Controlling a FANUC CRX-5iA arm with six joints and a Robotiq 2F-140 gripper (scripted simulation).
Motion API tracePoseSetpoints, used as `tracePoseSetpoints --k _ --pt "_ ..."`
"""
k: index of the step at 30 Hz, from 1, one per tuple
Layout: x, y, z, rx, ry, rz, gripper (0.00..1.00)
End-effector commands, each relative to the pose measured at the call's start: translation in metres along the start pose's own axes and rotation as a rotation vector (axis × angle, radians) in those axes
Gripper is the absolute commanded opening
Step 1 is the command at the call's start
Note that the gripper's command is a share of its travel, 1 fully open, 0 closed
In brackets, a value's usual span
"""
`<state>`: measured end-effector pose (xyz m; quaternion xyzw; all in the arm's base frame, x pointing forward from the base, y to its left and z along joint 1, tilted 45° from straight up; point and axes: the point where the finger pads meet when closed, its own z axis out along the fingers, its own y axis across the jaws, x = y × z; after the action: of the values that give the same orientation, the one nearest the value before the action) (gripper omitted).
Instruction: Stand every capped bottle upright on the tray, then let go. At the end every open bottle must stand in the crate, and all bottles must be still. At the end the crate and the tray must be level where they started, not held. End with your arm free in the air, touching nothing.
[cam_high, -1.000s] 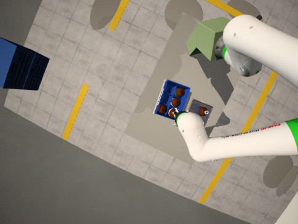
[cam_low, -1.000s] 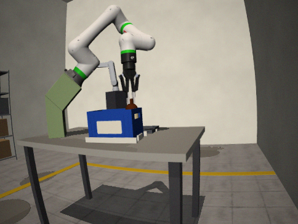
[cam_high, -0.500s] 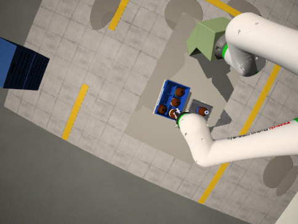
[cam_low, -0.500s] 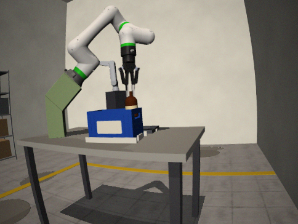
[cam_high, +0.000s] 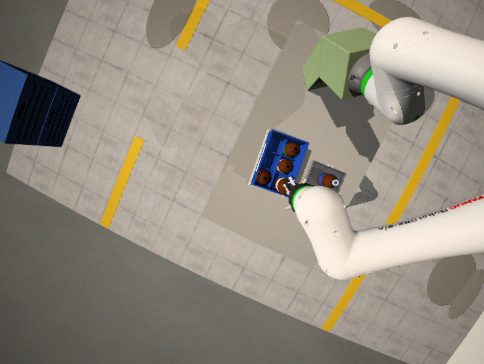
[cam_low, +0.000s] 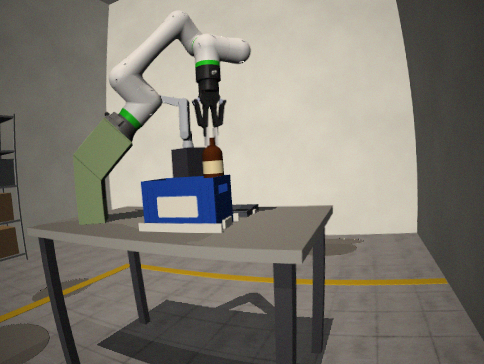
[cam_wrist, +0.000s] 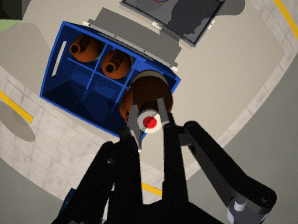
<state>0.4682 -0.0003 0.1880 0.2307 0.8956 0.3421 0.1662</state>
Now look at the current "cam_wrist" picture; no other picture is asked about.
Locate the blue divided crate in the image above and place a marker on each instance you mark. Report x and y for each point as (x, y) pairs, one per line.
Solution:
(66, 88)

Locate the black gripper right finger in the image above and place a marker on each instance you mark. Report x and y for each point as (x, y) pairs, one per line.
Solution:
(249, 201)

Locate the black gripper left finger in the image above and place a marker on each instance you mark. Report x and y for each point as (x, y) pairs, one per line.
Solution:
(90, 198)

